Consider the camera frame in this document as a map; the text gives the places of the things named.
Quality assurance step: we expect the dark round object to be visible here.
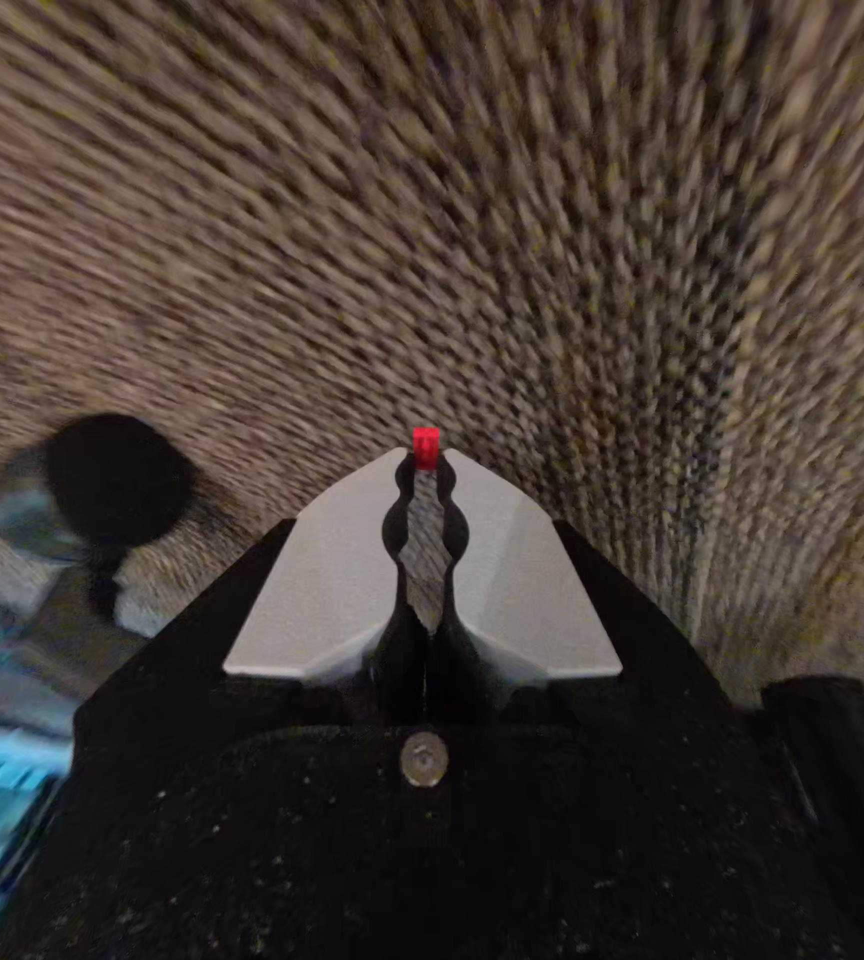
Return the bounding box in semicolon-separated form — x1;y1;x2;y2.
42;414;199;552

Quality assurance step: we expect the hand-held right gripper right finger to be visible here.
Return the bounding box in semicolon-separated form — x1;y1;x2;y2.
438;447;624;710

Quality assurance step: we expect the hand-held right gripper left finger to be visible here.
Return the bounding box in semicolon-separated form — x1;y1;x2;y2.
223;447;429;710

